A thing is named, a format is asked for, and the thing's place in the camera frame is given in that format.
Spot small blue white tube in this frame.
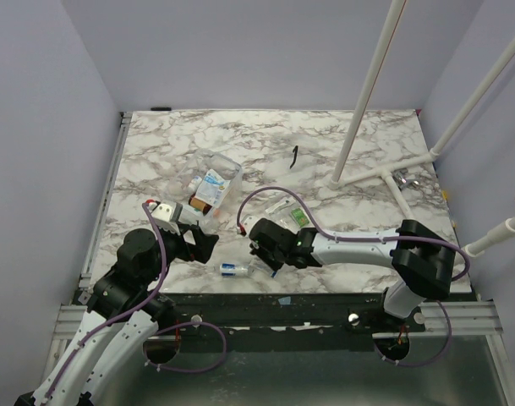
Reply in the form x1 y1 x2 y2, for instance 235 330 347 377
253 264 277 278

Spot white gauze roll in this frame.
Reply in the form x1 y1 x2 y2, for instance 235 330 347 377
219 262 253 277

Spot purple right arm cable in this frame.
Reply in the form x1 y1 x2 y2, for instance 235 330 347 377
235 185 472 367

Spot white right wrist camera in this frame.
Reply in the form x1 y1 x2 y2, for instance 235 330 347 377
238 215 260 236

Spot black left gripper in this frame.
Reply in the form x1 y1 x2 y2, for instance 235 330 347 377
142 222 219 287

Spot metal clamp on pipe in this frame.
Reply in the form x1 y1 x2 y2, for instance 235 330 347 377
392 168 420 190

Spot clear plastic medicine box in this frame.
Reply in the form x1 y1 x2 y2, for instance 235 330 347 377
165 149 243 233

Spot amber bottle orange cap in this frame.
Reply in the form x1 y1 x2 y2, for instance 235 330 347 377
189 195 214 216

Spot white paper sachets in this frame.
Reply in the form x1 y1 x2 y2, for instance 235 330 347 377
265 198 293 216

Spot small green medicine carton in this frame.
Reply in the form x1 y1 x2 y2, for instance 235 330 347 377
290 208 310 228

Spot white pvc pipe frame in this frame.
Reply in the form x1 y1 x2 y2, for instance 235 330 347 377
332 0 515 274

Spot white plastic bottle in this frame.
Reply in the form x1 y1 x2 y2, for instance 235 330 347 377
187 176 202 194

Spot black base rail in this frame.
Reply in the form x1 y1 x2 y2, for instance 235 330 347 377
70 291 482 352

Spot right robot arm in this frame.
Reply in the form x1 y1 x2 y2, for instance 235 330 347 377
249 218 456 332

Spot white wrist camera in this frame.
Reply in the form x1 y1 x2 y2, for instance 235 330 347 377
238 215 260 236
148 200 183 234

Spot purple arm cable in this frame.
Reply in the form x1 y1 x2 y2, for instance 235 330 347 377
235 185 472 367
45 198 228 406

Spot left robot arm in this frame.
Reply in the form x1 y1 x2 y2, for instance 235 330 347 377
16 225 219 405

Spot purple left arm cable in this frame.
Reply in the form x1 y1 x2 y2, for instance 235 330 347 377
45 198 228 406

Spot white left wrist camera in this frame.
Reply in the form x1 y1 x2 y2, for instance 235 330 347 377
148 200 183 234

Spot blue white gauze dressing pack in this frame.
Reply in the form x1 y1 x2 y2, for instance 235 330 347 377
195 169 230 206

